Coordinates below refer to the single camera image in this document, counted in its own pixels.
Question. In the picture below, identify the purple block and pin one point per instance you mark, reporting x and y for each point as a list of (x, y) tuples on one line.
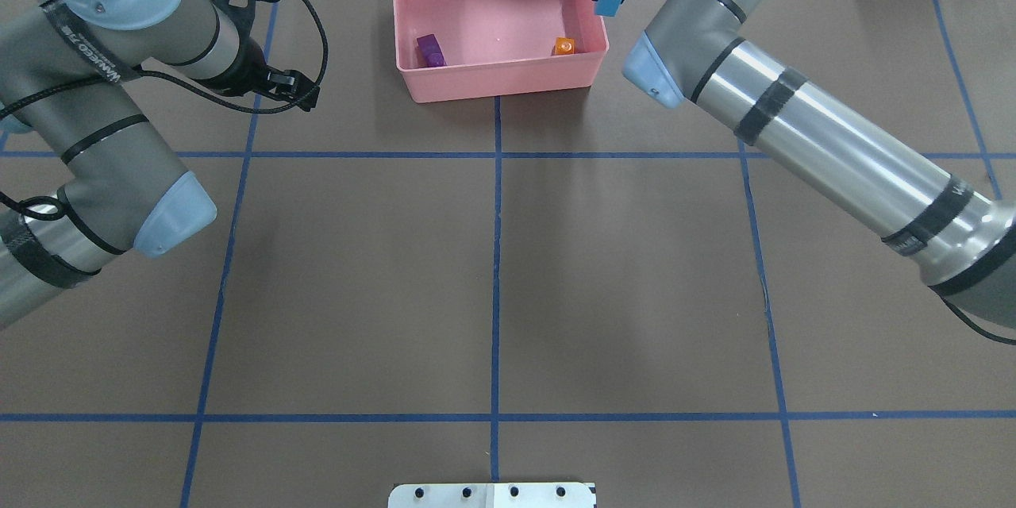
[(431, 52)]

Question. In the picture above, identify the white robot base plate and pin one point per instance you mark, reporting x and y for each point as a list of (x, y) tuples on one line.
[(517, 494)]

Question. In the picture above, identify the orange block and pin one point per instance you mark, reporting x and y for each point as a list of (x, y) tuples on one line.
[(564, 46)]

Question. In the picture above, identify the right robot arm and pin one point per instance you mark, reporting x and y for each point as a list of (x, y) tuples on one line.
[(962, 242)]

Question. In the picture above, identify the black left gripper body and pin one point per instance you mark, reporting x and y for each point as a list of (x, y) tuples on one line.
[(248, 71)]

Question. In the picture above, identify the pink plastic box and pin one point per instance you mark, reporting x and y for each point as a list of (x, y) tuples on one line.
[(497, 47)]

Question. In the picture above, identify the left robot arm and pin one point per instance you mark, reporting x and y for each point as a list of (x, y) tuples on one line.
[(64, 67)]

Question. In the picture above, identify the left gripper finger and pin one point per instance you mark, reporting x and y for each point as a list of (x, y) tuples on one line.
[(288, 82), (305, 100)]

